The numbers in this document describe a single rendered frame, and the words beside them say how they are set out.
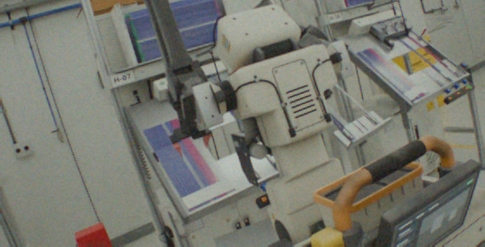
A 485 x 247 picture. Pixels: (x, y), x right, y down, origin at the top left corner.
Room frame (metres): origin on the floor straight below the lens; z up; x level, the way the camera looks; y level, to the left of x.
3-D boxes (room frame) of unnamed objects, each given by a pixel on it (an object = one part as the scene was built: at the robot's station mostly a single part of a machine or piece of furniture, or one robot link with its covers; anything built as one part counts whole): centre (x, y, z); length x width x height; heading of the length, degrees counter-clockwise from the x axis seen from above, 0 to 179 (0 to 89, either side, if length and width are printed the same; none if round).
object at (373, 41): (2.66, -1.08, 0.65); 1.01 x 0.73 x 1.29; 26
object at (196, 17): (2.10, 0.21, 1.52); 0.51 x 0.13 x 0.27; 116
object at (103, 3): (2.32, 0.44, 1.82); 0.68 x 0.30 x 0.20; 116
